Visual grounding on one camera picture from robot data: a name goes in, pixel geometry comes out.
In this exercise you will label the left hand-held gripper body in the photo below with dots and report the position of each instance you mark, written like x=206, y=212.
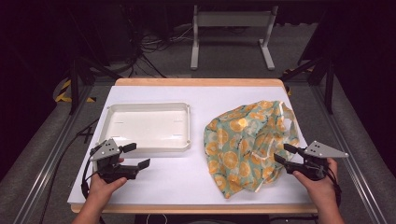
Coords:
x=106, y=151

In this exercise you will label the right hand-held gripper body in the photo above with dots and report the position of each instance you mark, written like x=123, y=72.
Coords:
x=322, y=151

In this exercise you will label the white plastic tray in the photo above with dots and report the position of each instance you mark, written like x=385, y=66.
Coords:
x=146, y=127

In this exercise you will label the green orange-print shopping bag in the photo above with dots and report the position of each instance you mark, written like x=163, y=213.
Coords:
x=243, y=146

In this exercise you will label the person's right hand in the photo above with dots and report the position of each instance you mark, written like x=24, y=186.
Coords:
x=322, y=189

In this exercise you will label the person's left hand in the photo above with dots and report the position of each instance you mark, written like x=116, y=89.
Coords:
x=102, y=189

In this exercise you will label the white table mat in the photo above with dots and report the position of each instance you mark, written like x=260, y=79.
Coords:
x=174, y=180

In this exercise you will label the black metal stand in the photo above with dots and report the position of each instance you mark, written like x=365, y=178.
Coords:
x=328, y=84
x=74, y=81

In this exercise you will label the yellow black striped tape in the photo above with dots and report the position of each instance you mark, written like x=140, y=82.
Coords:
x=63, y=91

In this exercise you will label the aluminium rail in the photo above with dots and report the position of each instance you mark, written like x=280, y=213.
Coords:
x=49, y=161
x=351, y=161

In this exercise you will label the white metal stand frame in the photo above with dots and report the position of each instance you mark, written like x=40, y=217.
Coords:
x=233, y=19

